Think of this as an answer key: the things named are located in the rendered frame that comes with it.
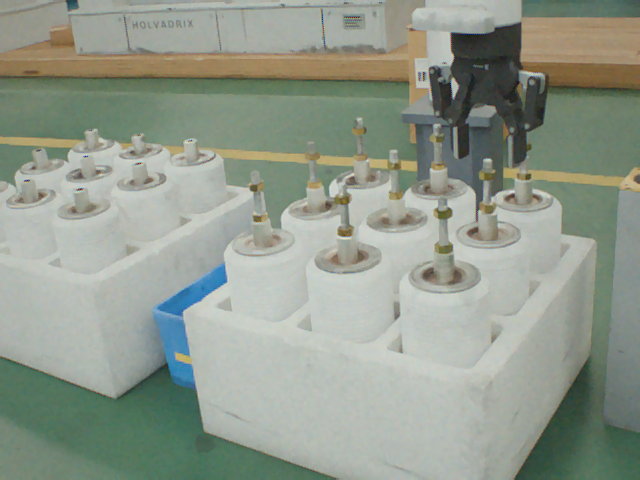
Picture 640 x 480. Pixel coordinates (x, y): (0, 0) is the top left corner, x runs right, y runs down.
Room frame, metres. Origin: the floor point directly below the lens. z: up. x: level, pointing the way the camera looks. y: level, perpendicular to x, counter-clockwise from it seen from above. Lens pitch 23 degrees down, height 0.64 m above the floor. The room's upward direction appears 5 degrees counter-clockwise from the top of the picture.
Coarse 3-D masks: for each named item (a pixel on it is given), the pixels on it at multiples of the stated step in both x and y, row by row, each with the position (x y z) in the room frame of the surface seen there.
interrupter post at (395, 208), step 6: (402, 198) 0.94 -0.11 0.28; (390, 204) 0.93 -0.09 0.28; (396, 204) 0.93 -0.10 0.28; (402, 204) 0.93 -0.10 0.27; (390, 210) 0.93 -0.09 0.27; (396, 210) 0.93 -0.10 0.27; (402, 210) 0.93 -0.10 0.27; (390, 216) 0.93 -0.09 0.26; (396, 216) 0.93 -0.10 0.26; (402, 216) 0.93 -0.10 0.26; (390, 222) 0.93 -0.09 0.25; (396, 222) 0.93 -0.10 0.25; (402, 222) 0.93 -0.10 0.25
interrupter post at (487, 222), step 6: (480, 210) 0.87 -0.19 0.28; (480, 216) 0.86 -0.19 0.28; (486, 216) 0.86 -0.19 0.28; (492, 216) 0.86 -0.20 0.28; (480, 222) 0.86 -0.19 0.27; (486, 222) 0.86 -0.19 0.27; (492, 222) 0.86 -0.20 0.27; (480, 228) 0.86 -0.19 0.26; (486, 228) 0.86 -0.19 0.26; (492, 228) 0.86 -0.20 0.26; (480, 234) 0.86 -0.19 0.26; (486, 234) 0.86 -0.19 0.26; (492, 234) 0.86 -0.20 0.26
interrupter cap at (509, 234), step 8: (464, 224) 0.90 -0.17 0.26; (472, 224) 0.90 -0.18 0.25; (504, 224) 0.89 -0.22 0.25; (512, 224) 0.88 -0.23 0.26; (456, 232) 0.88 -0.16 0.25; (464, 232) 0.88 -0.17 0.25; (472, 232) 0.88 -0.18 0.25; (504, 232) 0.87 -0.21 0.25; (512, 232) 0.86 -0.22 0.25; (520, 232) 0.86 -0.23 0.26; (464, 240) 0.85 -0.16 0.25; (472, 240) 0.85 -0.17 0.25; (480, 240) 0.86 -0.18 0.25; (488, 240) 0.85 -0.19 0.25; (496, 240) 0.85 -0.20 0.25; (504, 240) 0.84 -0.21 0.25; (512, 240) 0.84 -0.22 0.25; (480, 248) 0.83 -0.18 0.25; (488, 248) 0.83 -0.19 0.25; (496, 248) 0.83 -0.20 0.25
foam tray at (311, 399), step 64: (576, 256) 0.94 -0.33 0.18; (192, 320) 0.88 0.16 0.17; (256, 320) 0.85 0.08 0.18; (512, 320) 0.79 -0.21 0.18; (576, 320) 0.92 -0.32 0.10; (256, 384) 0.83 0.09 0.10; (320, 384) 0.78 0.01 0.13; (384, 384) 0.73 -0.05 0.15; (448, 384) 0.69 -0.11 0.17; (512, 384) 0.73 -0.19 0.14; (256, 448) 0.84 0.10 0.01; (320, 448) 0.78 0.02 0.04; (384, 448) 0.73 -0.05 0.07; (448, 448) 0.69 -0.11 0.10; (512, 448) 0.73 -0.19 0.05
